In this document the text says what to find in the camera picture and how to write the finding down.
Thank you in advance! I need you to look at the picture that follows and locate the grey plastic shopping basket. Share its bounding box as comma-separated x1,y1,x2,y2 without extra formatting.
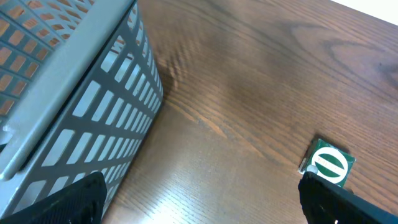
1,1,164,218

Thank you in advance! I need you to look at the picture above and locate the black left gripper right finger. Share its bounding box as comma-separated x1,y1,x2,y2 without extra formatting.
298,172,397,224

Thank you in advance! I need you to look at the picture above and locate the round black white container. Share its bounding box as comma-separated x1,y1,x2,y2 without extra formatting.
298,138,356,188

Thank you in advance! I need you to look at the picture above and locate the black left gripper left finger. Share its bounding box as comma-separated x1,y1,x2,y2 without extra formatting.
1,172,107,224

